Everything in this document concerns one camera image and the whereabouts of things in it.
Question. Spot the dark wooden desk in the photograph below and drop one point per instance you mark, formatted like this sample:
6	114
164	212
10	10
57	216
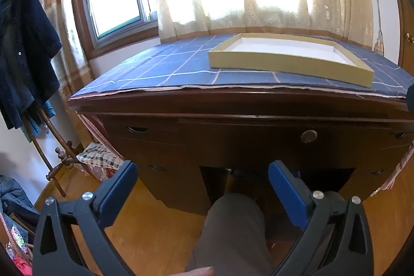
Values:
245	108

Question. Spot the teal blue hanging garment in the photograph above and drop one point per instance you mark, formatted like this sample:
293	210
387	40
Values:
48	109

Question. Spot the hanging tassel ornament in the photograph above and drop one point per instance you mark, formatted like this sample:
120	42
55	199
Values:
379	40

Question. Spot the dark hanging jacket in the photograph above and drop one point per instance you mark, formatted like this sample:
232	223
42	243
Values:
26	53

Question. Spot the person's grey trousered leg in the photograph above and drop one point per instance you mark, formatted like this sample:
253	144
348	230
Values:
233	230

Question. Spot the grey blue padded jacket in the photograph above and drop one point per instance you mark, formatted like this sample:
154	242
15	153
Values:
13	192

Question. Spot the wooden wardrobe door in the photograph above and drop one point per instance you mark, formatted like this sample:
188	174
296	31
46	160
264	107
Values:
406	11

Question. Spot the pink striped hanging cloth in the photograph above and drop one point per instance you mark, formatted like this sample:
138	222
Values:
97	130
396	172

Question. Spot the beige patterned side curtain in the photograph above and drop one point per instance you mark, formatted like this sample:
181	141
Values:
64	36

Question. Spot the blue checked tablecloth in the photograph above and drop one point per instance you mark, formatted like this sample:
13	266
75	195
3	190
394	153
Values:
155	69

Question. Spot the colourful clothes pile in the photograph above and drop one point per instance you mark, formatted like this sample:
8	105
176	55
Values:
19	250

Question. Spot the checked fabric bag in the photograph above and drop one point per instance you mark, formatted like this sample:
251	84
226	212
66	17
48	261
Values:
100	156

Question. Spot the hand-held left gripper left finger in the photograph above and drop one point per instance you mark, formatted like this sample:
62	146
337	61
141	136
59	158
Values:
118	195

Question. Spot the red plastic bag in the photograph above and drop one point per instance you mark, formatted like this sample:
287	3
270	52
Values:
105	173

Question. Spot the person's left hand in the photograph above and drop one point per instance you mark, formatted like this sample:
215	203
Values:
200	272

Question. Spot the wooden coat rack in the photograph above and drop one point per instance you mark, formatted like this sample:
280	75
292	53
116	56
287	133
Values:
42	153

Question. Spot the small wooden desk drawer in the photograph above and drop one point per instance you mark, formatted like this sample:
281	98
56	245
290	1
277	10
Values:
375	172
152	133
402	140
174	179

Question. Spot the beige cardboard tray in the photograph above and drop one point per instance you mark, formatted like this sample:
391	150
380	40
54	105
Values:
258	62

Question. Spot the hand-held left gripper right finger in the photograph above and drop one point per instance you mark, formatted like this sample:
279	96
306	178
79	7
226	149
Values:
288	195

